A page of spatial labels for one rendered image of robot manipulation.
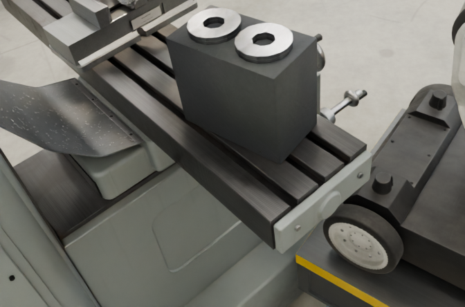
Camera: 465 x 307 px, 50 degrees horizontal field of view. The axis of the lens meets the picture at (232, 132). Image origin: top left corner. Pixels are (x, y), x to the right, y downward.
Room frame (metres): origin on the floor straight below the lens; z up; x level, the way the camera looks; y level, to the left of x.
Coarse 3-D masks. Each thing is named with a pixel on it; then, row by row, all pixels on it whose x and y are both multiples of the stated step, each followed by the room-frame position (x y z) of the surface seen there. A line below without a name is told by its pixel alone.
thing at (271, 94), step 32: (192, 32) 0.69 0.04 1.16; (224, 32) 0.67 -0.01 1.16; (256, 32) 0.66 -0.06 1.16; (288, 32) 0.64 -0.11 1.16; (192, 64) 0.67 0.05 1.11; (224, 64) 0.62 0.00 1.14; (256, 64) 0.59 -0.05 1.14; (288, 64) 0.58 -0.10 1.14; (192, 96) 0.68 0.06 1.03; (224, 96) 0.63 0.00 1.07; (256, 96) 0.58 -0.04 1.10; (288, 96) 0.58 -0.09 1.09; (224, 128) 0.64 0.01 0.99; (256, 128) 0.58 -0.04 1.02; (288, 128) 0.57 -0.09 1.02
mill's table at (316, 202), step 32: (32, 0) 1.30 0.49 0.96; (64, 0) 1.27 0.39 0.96; (32, 32) 1.26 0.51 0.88; (160, 32) 1.03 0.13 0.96; (128, 64) 0.92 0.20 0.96; (160, 64) 0.93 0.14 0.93; (128, 96) 0.81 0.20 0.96; (160, 96) 0.82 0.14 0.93; (160, 128) 0.70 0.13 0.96; (192, 128) 0.71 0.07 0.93; (320, 128) 0.63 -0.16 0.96; (192, 160) 0.62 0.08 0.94; (224, 160) 0.59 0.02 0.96; (256, 160) 0.57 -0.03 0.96; (288, 160) 0.58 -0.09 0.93; (320, 160) 0.55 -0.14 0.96; (352, 160) 0.55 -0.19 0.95; (224, 192) 0.54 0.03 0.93; (256, 192) 0.51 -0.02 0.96; (288, 192) 0.50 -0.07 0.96; (320, 192) 0.49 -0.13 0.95; (352, 192) 0.53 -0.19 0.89; (256, 224) 0.48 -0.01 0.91; (288, 224) 0.44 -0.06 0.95
